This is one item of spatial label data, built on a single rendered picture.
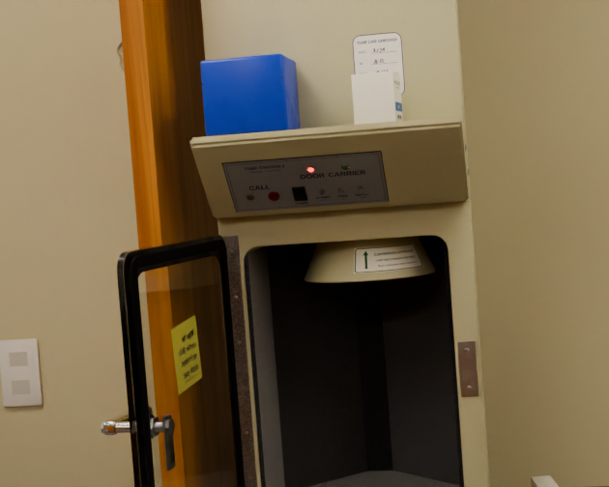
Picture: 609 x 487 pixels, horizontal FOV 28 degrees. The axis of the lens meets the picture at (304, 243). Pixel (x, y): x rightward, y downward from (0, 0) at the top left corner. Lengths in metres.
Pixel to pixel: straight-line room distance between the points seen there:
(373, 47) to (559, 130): 0.51
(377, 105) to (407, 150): 0.06
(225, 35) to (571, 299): 0.73
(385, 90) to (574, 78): 0.58
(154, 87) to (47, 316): 0.69
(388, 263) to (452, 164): 0.18
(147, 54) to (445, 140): 0.37
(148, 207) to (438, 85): 0.39
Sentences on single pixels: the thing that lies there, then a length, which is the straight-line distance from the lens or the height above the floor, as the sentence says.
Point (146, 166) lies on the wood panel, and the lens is 1.48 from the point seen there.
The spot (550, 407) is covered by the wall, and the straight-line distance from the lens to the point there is 1.99.
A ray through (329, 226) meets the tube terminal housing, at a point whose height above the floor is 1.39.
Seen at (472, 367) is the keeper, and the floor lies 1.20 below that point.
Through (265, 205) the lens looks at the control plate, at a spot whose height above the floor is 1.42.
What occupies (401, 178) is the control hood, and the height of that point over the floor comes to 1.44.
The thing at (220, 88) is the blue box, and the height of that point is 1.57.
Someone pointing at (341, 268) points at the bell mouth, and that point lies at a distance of 1.56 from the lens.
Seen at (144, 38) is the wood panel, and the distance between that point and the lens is 1.49.
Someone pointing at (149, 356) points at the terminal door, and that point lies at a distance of 1.31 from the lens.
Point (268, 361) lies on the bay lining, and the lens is 1.64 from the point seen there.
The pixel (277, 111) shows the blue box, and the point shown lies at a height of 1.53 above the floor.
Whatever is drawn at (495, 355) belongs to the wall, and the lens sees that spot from 1.97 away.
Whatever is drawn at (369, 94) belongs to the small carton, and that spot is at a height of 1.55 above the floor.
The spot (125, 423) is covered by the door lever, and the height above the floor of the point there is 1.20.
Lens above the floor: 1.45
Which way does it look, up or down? 3 degrees down
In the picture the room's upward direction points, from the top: 4 degrees counter-clockwise
